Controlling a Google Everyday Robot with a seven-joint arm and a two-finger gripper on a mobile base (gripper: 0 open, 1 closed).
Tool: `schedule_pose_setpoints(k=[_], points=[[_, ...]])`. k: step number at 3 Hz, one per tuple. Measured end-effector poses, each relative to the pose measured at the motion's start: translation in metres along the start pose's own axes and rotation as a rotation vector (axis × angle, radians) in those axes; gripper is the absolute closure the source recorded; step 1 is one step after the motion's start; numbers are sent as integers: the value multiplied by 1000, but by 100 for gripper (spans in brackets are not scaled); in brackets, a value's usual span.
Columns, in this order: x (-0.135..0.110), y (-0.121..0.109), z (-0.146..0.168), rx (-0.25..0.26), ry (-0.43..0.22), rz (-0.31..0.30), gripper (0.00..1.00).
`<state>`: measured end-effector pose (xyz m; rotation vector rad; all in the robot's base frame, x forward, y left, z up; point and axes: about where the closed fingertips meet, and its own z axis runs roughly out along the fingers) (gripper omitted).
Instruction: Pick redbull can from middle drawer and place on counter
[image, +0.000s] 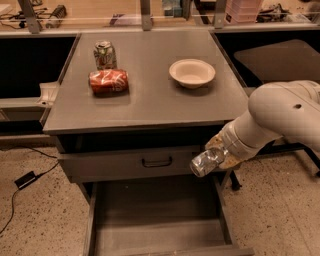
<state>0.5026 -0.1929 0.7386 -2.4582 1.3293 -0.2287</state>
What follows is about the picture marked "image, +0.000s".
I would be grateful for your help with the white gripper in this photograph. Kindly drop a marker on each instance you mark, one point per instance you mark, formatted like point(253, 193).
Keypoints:
point(232, 141)

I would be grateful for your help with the silver redbull can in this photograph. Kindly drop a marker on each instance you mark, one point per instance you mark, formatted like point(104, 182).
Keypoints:
point(207, 161)

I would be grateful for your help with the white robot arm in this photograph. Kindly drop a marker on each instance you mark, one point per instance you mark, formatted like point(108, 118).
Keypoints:
point(274, 110)

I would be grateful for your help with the open grey middle drawer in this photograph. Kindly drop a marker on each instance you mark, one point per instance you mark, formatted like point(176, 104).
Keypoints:
point(164, 216)

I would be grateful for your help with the closed grey upper drawer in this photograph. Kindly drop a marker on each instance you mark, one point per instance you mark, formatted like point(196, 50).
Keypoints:
point(126, 164)

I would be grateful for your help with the grey drawer cabinet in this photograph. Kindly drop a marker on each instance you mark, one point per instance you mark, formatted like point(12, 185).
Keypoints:
point(155, 111)

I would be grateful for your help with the red coke can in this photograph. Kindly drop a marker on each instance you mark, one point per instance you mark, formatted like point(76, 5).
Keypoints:
point(108, 81)

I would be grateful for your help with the green soda can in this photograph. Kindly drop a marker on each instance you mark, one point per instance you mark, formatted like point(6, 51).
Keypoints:
point(105, 55)

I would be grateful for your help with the white bowl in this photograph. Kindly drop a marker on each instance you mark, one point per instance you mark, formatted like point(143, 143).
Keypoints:
point(192, 73)

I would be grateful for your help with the black side table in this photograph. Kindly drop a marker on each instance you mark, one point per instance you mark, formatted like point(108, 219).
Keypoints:
point(287, 61)

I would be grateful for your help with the black power adapter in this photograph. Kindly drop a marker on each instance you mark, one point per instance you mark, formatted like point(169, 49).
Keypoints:
point(25, 180)

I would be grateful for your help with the black drawer handle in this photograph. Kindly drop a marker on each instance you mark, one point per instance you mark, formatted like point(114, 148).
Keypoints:
point(157, 163)

